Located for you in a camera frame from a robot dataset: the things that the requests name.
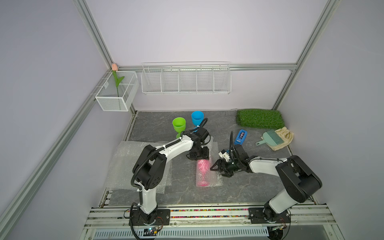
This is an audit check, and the pink plastic wine glass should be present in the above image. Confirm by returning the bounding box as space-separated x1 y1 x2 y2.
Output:
196 160 210 187

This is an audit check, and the blue tape dispenser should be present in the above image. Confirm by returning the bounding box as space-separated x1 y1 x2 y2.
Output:
234 130 248 145

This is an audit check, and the bubble wrap sheet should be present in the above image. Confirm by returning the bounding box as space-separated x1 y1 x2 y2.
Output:
104 141 164 190
196 137 223 188

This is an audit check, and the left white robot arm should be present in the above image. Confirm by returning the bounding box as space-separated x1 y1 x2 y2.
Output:
131 118 209 217

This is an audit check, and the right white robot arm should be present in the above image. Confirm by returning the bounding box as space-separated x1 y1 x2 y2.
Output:
210 134 323 222

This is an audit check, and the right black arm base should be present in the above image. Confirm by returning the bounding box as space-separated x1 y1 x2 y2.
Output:
249 208 291 224

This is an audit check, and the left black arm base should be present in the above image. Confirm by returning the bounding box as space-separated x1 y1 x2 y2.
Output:
130 209 171 226

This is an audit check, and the green plastic wine glass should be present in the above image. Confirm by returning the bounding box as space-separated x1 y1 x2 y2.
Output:
172 117 186 138

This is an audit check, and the blue plastic wine glass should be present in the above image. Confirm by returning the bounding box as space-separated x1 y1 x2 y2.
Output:
191 111 204 127

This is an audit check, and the green dustpan brush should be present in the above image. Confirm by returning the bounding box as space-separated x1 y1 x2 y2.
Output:
256 130 284 147

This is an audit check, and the green artificial grass mat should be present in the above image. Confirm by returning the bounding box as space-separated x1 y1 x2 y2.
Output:
236 109 285 130

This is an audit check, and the beige cloth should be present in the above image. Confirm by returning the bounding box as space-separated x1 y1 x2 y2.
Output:
269 127 294 151

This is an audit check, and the artificial pink tulip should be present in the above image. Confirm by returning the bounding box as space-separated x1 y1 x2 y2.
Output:
111 63 125 97

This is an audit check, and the white wire wall shelf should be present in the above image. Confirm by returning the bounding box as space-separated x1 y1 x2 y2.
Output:
142 62 232 95

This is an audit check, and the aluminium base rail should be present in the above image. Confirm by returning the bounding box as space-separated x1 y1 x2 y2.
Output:
80 204 344 240

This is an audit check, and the white mesh wall basket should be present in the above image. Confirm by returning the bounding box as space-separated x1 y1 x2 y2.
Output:
95 71 140 112

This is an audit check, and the white slotted cable duct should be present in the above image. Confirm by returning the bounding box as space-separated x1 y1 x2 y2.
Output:
91 226 270 240

